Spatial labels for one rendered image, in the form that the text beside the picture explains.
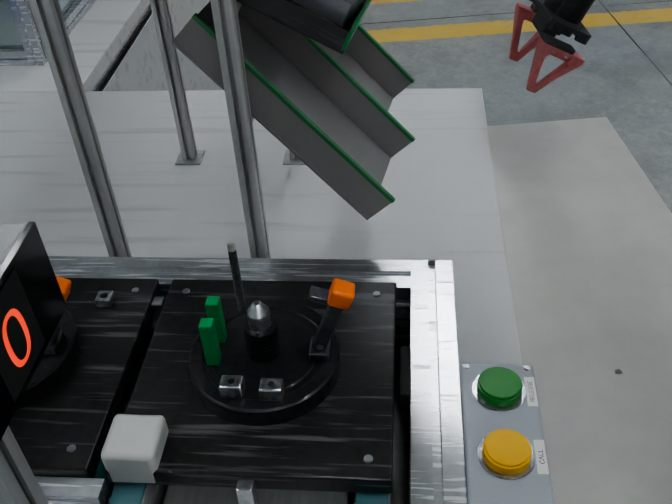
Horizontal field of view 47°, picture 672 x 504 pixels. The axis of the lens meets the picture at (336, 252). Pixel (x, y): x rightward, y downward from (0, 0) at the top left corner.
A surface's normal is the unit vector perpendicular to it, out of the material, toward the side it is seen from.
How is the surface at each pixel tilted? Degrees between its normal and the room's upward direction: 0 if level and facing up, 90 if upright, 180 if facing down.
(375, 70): 90
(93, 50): 0
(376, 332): 0
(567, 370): 0
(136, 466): 90
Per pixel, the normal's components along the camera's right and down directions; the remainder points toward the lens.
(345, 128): 0.65, -0.46
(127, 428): -0.05, -0.77
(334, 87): -0.25, 0.63
